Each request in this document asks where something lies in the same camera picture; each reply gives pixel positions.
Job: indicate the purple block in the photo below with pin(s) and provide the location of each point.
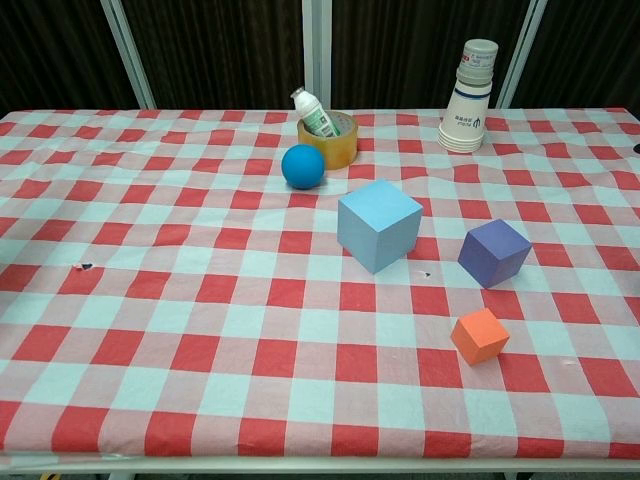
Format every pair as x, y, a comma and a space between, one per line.
492, 252

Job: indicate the small orange cube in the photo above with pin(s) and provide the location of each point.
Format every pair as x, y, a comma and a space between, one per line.
477, 336

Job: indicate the light blue block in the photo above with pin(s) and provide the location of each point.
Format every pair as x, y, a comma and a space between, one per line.
375, 225

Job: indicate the blue ball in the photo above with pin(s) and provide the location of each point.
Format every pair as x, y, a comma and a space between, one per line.
302, 167

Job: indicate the amber packing tape roll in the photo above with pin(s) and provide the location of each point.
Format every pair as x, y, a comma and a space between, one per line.
345, 150

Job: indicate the small white green-label bottle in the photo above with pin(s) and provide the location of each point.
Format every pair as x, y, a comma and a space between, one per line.
312, 114

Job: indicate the red white checkered tablecloth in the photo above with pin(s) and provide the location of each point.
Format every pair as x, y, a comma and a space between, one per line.
200, 300

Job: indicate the white aluminium partition post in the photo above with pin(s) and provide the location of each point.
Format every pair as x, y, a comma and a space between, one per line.
131, 55
317, 50
520, 55

